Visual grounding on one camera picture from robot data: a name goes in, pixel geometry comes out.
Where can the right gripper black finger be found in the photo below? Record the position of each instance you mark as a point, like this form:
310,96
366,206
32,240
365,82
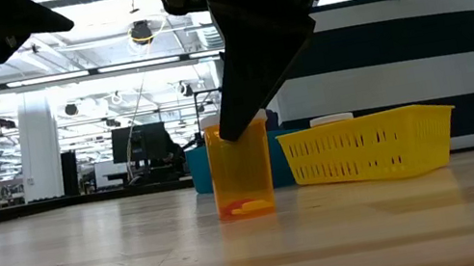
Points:
258,60

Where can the white building pillar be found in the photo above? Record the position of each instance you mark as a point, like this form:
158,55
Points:
39,148

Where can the black round ceiling device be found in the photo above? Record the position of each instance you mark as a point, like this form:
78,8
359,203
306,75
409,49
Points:
141,32

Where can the person behind monitor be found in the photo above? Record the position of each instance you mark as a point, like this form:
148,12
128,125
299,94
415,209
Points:
173,149

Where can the yellow plastic basket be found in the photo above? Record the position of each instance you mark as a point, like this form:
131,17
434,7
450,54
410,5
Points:
362,123

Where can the black computer monitor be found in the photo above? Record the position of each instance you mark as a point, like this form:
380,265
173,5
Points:
139,143

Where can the navy white striped fabric bin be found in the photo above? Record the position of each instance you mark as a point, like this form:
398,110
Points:
397,41

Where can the teal plastic tray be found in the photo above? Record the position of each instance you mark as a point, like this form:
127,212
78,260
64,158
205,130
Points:
199,174

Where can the black cabinet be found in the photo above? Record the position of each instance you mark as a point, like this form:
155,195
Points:
70,174

